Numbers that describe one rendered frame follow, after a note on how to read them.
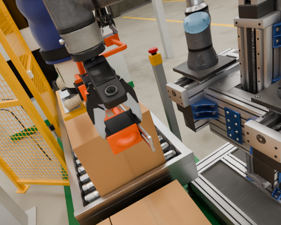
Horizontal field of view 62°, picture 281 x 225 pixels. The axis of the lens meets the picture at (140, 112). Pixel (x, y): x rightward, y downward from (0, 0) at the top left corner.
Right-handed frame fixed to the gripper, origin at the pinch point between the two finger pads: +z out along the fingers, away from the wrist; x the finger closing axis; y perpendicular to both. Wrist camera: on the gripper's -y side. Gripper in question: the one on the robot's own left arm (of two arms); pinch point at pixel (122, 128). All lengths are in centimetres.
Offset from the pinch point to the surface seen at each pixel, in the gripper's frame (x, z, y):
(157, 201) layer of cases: -4, 68, 29
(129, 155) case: -2, 47, 45
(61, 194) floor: 64, 123, 130
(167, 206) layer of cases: -7, 68, 24
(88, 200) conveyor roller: 29, 69, 53
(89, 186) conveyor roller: 26, 69, 62
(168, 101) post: -50, 62, 96
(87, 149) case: 14, 32, 45
